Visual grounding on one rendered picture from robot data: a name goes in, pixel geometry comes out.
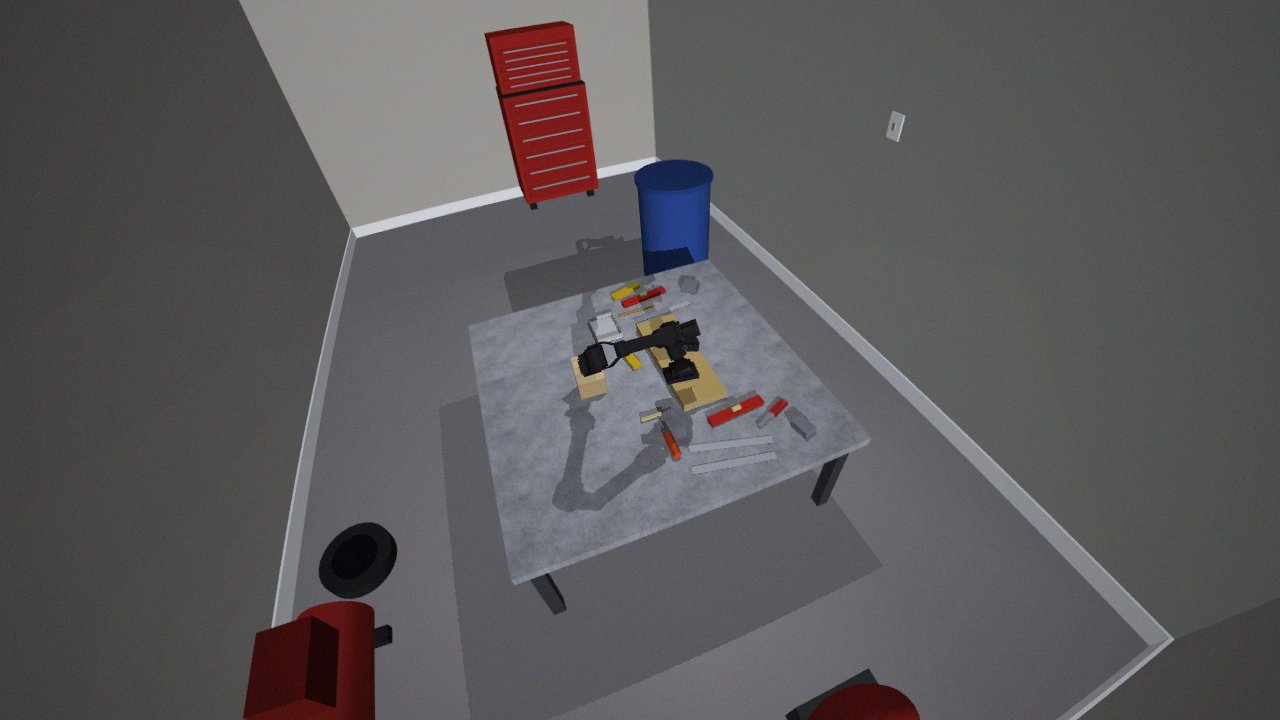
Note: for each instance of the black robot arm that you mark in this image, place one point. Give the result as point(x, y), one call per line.
point(669, 335)

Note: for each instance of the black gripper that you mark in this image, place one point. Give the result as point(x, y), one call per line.
point(684, 366)

